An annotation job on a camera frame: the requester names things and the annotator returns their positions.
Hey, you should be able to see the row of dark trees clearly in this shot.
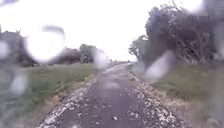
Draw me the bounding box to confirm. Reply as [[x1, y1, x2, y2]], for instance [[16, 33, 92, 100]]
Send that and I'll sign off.
[[143, 0, 224, 66]]

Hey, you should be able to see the grass verge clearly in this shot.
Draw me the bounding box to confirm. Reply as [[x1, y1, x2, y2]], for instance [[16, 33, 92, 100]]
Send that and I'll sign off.
[[127, 60, 224, 128]]

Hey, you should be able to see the dark asphalt path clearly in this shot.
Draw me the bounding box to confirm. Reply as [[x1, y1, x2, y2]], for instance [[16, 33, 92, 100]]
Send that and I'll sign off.
[[35, 62, 190, 128]]

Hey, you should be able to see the green grass field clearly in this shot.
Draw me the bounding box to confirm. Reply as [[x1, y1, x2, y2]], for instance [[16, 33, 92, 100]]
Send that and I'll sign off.
[[0, 62, 101, 128]]

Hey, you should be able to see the distant line of trees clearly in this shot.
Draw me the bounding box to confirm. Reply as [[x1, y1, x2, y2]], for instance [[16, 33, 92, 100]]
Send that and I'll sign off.
[[0, 27, 101, 67]]

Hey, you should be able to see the small lone tree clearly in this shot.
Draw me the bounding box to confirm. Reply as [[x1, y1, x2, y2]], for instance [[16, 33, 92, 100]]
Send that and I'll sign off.
[[128, 34, 150, 63]]

